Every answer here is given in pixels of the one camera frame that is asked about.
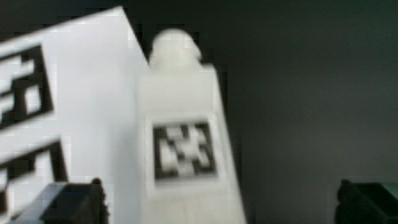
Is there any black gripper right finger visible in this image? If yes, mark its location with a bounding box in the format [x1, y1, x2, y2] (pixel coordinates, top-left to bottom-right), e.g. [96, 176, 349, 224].
[334, 180, 398, 224]

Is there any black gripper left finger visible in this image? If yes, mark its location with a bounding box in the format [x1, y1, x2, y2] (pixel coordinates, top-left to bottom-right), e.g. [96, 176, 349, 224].
[8, 178, 111, 224]

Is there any white fiducial tag sheet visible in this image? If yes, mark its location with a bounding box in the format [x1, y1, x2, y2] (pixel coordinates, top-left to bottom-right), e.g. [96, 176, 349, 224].
[0, 7, 148, 224]

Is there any white table leg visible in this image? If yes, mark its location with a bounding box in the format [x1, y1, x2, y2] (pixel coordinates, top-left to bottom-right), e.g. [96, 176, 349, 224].
[139, 29, 247, 224]

